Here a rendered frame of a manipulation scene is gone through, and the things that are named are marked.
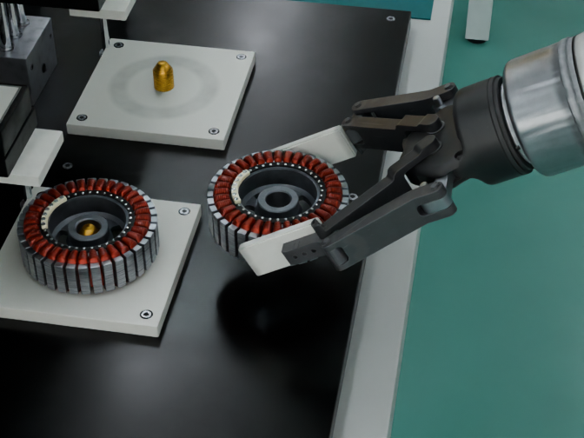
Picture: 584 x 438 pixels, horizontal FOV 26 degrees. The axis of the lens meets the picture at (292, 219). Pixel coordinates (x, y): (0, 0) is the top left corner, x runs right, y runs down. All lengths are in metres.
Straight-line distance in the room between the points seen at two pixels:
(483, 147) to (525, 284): 1.29
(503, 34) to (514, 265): 0.74
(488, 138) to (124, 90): 0.45
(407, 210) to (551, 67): 0.14
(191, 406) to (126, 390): 0.05
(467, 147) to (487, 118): 0.02
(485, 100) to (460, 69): 1.78
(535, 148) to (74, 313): 0.38
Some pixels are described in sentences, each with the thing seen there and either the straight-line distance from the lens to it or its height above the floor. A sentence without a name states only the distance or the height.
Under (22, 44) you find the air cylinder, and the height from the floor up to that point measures 0.82.
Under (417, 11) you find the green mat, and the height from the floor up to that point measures 0.75.
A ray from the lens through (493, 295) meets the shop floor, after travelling 2.15.
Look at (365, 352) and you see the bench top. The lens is 1.01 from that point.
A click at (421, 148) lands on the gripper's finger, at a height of 0.92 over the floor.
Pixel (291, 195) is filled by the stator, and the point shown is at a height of 0.84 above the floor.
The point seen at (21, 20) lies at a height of 0.83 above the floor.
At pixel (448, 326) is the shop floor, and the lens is 2.09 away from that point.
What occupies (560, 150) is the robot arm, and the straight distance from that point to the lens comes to 0.89.
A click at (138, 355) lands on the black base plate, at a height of 0.77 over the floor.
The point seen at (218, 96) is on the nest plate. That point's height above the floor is 0.78.
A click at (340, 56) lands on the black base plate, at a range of 1.29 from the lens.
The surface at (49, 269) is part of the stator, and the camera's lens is 1.00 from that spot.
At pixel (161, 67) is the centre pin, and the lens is 1.21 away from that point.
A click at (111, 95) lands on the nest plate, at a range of 1.23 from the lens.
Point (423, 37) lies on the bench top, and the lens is 1.37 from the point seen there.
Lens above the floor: 1.48
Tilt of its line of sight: 40 degrees down
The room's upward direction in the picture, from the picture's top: straight up
